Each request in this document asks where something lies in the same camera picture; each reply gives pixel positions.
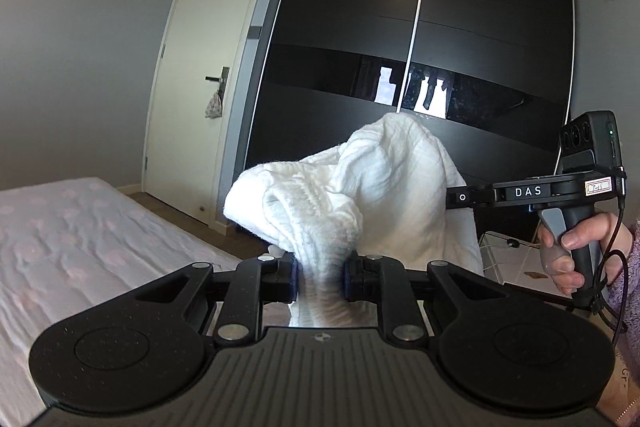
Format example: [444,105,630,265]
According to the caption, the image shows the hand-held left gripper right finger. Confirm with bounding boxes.
[342,256,506,349]

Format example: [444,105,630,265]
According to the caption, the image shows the person's right forearm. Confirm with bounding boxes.
[602,219,640,358]

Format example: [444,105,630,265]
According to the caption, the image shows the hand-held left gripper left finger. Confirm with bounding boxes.
[135,254,299,349]

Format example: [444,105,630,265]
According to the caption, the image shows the white door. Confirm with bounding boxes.
[142,0,281,228]

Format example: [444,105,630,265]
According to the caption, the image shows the dark door handle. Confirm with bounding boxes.
[204,67,231,95]

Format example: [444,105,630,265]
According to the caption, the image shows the bed with pink-dotted sheet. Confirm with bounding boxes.
[0,177,273,423]

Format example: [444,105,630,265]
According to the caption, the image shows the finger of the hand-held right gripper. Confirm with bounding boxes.
[444,185,497,210]

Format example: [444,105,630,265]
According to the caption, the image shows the person's right hand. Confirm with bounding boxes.
[536,211,635,299]

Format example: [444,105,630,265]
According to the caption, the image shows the white side table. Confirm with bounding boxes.
[477,231,576,303]

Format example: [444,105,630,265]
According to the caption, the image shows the white crinkled pants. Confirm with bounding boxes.
[222,112,486,328]

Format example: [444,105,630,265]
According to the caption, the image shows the black cable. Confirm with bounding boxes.
[587,177,631,348]

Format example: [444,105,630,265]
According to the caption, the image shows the small patterned cloth bag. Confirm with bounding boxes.
[204,89,223,120]

